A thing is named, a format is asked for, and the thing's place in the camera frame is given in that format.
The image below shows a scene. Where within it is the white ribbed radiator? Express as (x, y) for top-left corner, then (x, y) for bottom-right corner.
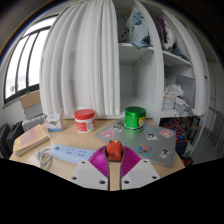
(21, 113), (46, 132)

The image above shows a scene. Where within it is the black bag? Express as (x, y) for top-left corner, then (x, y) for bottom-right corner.
(0, 121), (25, 160)

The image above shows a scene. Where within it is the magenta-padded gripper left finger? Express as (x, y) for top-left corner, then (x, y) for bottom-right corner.
(69, 145), (111, 192)

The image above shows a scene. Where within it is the small white printed box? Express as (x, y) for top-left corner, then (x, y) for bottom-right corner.
(44, 112), (65, 133)

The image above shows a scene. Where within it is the silver laptop with stickers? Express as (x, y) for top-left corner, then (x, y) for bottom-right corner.
(93, 119), (177, 168)

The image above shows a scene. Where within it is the white pleated curtain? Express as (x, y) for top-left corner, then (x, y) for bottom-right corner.
(38, 0), (121, 119)

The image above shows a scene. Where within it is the multicoloured patterned bag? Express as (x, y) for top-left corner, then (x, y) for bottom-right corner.
(159, 116), (190, 145)

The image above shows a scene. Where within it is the tan paperback book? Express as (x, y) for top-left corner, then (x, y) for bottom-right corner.
(12, 123), (51, 158)

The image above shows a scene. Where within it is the brown cardboard box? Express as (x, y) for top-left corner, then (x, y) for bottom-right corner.
(20, 90), (43, 118)

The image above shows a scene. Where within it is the pale blue power strip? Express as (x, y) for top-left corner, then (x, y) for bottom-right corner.
(50, 143), (97, 165)

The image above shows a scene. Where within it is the white jar with red lid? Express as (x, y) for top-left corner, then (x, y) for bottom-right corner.
(73, 108), (98, 134)

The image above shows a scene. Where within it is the black-framed window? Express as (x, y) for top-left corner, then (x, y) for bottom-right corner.
(3, 14), (58, 105)

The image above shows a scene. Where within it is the white shelf unit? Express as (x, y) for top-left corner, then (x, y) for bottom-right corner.
(113, 0), (210, 120)

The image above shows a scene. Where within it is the orange-red charger block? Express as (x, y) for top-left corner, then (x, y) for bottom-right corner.
(105, 139), (125, 163)

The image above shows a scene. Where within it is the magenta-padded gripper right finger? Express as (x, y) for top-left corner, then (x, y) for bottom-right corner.
(119, 145), (162, 191)

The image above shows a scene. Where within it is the green metal tin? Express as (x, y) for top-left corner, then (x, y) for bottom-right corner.
(123, 105), (147, 134)

